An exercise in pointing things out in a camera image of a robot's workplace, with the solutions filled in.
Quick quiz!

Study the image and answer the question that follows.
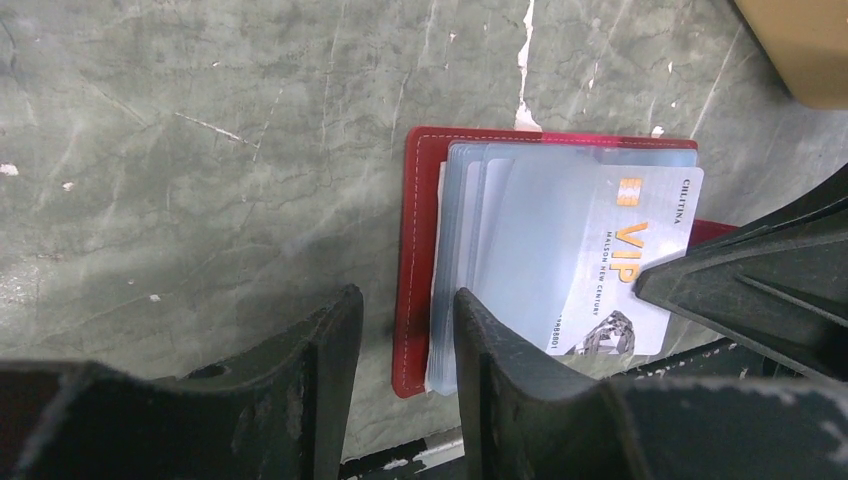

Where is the red leather card holder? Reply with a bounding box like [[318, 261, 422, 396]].
[[392, 126, 727, 398]]

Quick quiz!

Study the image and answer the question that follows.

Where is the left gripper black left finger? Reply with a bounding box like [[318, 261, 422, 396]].
[[1, 285, 364, 479]]

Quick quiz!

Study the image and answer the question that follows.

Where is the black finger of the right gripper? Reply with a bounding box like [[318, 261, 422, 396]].
[[634, 168, 847, 381]]

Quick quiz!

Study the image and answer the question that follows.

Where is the yellow oval tray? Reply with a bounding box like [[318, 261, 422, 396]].
[[735, 0, 847, 110]]

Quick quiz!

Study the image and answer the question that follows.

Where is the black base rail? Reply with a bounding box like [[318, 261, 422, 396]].
[[339, 339, 801, 479]]

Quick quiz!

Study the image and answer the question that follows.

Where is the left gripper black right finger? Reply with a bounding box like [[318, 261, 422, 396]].
[[454, 289, 847, 479]]

